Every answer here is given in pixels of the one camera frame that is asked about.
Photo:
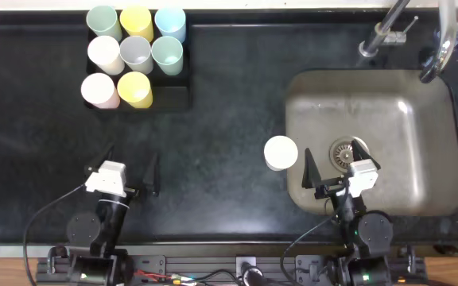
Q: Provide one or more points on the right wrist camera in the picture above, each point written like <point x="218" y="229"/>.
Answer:
<point x="362" y="176"/>

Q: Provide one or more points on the mounting rail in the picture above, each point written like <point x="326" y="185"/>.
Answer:
<point x="205" y="266"/>

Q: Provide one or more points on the black tray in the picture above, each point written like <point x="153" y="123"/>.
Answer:
<point x="173" y="95"/>

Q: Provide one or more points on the pink cup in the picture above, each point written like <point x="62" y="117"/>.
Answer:
<point x="99" y="90"/>

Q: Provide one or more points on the white cup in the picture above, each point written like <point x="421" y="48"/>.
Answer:
<point x="280" y="153"/>
<point x="105" y="53"/>

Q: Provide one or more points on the steel tap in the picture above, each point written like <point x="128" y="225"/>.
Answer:
<point x="376" y="35"/>

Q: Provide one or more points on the green cup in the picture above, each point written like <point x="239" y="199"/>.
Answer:
<point x="103" y="22"/>
<point x="167" y="53"/>

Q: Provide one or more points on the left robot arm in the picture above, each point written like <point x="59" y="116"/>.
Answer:
<point x="109" y="222"/>

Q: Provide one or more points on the steel sink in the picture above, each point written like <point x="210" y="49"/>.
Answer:
<point x="404" y="139"/>

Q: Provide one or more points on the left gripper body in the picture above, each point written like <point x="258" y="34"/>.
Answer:
<point x="133" y="192"/>

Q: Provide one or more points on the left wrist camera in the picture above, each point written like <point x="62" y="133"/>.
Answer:
<point x="107" y="178"/>

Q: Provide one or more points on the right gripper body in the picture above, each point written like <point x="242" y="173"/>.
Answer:
<point x="330" y="187"/>

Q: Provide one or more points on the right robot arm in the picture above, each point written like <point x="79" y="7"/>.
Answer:
<point x="374" y="232"/>

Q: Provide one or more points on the grey cup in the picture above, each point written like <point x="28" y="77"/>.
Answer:
<point x="136" y="52"/>

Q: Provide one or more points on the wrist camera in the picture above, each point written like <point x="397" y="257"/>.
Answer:
<point x="107" y="178"/>
<point x="362" y="176"/>

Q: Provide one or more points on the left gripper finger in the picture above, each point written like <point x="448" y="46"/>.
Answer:
<point x="153" y="178"/>
<point x="99" y="159"/>

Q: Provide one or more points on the blue cup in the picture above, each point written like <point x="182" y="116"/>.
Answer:
<point x="170" y="24"/>

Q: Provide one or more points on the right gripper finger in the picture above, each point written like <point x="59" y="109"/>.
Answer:
<point x="362" y="153"/>
<point x="310" y="175"/>

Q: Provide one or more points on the yellow cup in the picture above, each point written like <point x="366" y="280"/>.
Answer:
<point x="134" y="89"/>
<point x="137" y="22"/>

